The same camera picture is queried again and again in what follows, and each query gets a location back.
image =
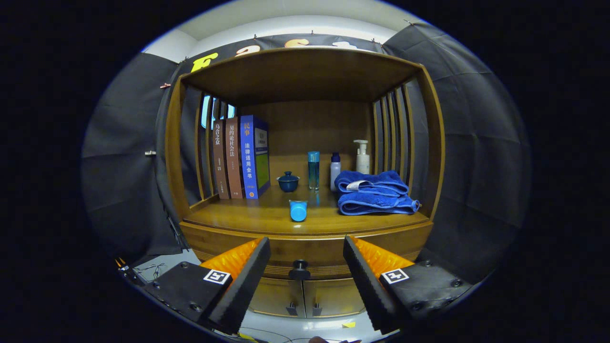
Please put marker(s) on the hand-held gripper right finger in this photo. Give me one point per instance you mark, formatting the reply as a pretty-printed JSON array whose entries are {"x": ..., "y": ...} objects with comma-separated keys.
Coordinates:
[{"x": 369, "y": 286}]

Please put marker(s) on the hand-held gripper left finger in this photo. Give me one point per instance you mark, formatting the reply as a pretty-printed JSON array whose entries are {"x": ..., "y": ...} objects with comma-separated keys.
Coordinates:
[{"x": 248, "y": 286}]

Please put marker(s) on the wooden drawer with black knob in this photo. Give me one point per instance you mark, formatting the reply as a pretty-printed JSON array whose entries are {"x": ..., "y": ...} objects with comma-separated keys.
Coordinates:
[{"x": 310, "y": 252}]

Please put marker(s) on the blue squeeze tube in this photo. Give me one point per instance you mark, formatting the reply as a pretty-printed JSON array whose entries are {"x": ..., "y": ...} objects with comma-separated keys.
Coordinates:
[{"x": 298, "y": 212}]

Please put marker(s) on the wooden countertop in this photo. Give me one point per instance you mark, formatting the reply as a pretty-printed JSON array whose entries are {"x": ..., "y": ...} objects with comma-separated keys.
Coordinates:
[{"x": 267, "y": 214}]

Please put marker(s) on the wooden cabinet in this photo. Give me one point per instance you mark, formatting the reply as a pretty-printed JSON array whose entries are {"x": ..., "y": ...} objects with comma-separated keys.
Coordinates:
[{"x": 305, "y": 71}]

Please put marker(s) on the folded blue towel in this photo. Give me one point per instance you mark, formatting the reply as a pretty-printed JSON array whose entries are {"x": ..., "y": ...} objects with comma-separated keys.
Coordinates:
[{"x": 371, "y": 190}]

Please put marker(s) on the blue lidded teacup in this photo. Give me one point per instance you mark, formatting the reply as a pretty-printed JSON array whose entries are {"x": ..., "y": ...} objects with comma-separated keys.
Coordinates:
[{"x": 288, "y": 183}]

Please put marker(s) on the white bottle with blue cap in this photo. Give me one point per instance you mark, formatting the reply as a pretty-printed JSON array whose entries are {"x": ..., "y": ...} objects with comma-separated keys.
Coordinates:
[{"x": 335, "y": 174}]

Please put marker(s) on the black floor equipment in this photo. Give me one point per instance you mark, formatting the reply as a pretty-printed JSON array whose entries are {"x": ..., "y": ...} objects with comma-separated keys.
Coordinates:
[{"x": 131, "y": 275}]

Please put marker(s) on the white pump bottle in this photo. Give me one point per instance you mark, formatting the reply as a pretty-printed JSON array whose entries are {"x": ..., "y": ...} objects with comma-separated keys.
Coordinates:
[{"x": 363, "y": 162}]

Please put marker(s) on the dark brown book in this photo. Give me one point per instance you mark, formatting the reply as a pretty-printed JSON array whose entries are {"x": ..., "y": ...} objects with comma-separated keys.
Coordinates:
[{"x": 220, "y": 162}]

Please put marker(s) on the clear blue tall bottle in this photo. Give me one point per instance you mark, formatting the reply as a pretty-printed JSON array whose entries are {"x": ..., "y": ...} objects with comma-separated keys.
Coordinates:
[{"x": 313, "y": 171}]

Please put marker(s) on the thick blue book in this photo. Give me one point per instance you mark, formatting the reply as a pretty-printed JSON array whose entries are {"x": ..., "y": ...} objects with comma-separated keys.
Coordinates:
[{"x": 248, "y": 157}]

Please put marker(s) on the reddish brown book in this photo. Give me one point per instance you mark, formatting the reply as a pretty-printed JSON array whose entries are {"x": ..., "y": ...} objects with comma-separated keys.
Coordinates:
[{"x": 233, "y": 157}]

